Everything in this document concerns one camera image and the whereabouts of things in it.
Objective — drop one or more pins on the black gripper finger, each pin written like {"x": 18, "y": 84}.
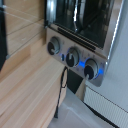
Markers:
{"x": 2, "y": 36}

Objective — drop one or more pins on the black oven knob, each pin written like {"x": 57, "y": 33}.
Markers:
{"x": 72, "y": 57}
{"x": 90, "y": 69}
{"x": 53, "y": 46}

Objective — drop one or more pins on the glass oven door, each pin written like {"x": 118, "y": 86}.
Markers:
{"x": 86, "y": 16}

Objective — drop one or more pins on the white ribbed panel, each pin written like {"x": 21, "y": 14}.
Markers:
{"x": 106, "y": 103}

